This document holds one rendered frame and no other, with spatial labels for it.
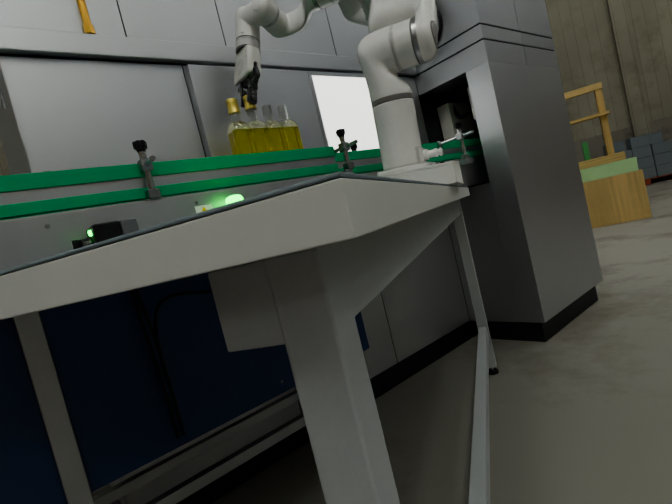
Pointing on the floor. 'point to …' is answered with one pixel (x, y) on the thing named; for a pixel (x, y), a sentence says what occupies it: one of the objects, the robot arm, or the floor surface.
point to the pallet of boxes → (649, 155)
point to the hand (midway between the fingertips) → (248, 99)
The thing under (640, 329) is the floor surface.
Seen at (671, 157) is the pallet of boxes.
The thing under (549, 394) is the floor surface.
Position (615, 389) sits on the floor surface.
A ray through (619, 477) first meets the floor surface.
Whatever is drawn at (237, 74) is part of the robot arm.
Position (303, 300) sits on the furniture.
